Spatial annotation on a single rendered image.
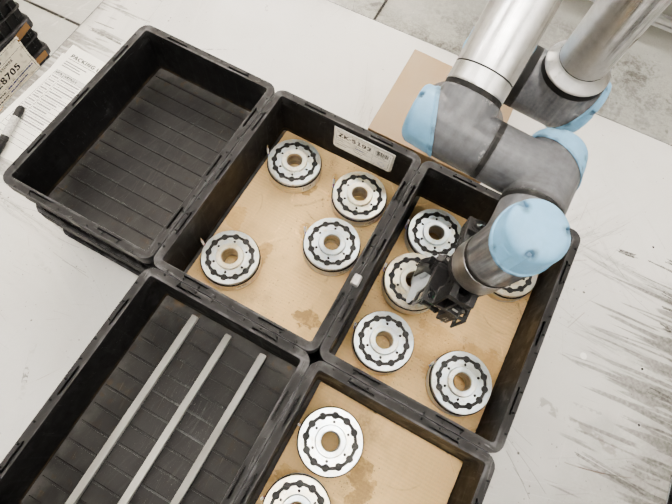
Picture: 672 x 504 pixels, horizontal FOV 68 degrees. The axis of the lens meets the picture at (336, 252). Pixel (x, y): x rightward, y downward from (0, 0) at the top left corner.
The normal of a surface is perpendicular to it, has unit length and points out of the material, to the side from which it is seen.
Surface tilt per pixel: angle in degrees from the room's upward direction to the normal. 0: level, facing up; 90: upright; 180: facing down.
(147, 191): 0
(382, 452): 0
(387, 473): 0
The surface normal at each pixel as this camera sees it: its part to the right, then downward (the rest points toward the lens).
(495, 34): -0.39, 0.00
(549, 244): 0.18, -0.29
